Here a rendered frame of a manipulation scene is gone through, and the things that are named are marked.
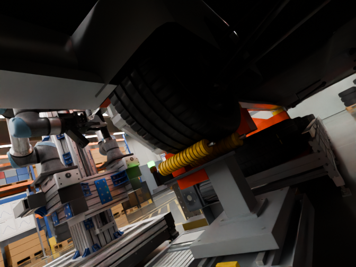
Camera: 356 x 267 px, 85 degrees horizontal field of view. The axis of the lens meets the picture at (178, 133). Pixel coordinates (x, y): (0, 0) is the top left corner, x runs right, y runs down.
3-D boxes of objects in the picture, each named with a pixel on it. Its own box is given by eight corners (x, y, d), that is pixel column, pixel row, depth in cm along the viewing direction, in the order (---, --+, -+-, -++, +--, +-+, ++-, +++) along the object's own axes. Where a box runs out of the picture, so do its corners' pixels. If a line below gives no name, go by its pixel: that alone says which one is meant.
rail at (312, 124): (335, 166, 99) (312, 128, 104) (323, 170, 103) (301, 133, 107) (324, 130, 298) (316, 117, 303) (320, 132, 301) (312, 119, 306)
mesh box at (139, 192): (139, 206, 845) (131, 186, 865) (124, 213, 918) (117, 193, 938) (153, 199, 915) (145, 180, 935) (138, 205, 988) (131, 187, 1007)
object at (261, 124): (290, 119, 268) (277, 98, 275) (255, 136, 297) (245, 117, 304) (292, 119, 281) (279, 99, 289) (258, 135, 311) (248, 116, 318)
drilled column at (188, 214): (201, 230, 156) (179, 181, 164) (192, 232, 161) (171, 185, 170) (206, 224, 164) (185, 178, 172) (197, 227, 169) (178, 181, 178)
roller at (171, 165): (213, 151, 64) (206, 135, 66) (157, 179, 81) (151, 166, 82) (221, 148, 69) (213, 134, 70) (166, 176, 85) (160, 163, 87)
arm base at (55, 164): (38, 180, 130) (34, 167, 132) (62, 175, 142) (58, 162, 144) (45, 173, 121) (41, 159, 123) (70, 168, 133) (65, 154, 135)
